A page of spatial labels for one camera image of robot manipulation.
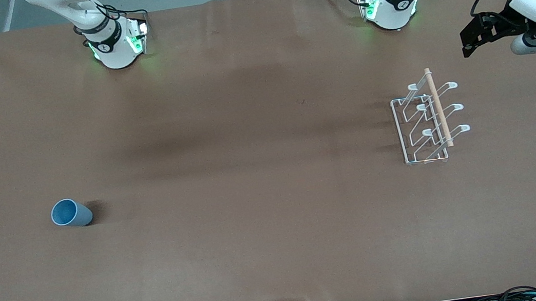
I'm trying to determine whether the white wire cup holder rack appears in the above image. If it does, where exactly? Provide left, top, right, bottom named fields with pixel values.
left=386, top=63, right=475, bottom=169

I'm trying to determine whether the brown table cover sheet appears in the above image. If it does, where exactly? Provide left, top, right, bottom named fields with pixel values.
left=0, top=0, right=536, bottom=301

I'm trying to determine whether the light blue plastic cup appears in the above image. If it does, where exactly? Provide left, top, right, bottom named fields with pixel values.
left=49, top=195, right=95, bottom=231

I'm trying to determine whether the black right base cable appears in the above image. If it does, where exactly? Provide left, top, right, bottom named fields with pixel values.
left=70, top=0, right=151, bottom=39

